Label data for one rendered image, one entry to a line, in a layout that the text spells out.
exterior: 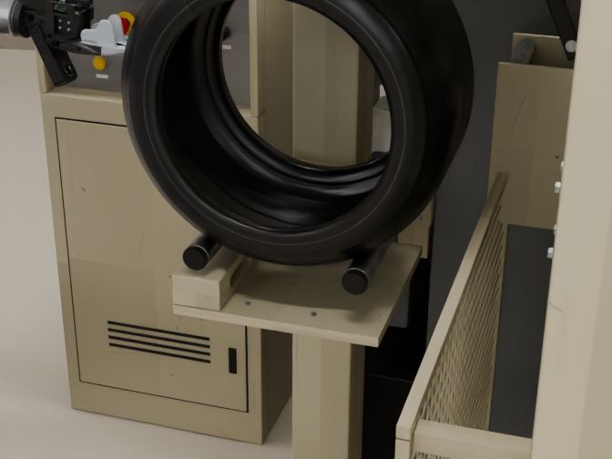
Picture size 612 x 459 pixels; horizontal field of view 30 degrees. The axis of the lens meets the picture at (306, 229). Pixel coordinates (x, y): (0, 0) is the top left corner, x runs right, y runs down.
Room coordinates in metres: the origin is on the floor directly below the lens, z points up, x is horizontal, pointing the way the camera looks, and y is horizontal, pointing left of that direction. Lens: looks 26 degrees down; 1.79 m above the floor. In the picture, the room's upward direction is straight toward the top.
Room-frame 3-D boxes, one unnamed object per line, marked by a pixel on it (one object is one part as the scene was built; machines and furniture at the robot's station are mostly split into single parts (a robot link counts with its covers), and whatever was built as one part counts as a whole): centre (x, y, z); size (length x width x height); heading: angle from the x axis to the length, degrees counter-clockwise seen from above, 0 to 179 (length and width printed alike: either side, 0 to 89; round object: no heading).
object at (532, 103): (1.95, -0.42, 1.05); 0.20 x 0.15 x 0.30; 163
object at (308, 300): (1.85, 0.00, 0.80); 0.37 x 0.36 x 0.02; 73
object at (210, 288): (1.89, 0.14, 0.83); 0.36 x 0.09 x 0.06; 163
